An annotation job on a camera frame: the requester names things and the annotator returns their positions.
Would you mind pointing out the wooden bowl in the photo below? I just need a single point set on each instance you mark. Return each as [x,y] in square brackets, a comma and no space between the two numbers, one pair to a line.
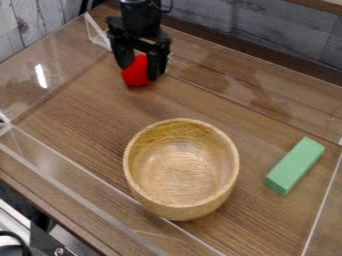
[180,164]

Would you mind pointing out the clear acrylic corner bracket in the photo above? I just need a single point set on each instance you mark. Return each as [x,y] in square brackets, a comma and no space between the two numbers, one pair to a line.
[96,35]

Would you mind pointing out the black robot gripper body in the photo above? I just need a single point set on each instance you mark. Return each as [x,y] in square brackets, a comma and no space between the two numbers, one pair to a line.
[136,28]

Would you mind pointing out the black metal stand base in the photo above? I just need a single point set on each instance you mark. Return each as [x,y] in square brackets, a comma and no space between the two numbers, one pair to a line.
[43,243]

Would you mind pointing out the green rectangular block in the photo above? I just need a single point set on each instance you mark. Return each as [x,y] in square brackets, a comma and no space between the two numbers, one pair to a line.
[291,168]

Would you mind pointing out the red plush strawberry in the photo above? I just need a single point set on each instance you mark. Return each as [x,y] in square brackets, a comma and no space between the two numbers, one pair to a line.
[135,75]

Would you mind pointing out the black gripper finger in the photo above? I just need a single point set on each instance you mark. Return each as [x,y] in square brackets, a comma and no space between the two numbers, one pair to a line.
[123,51]
[156,60]

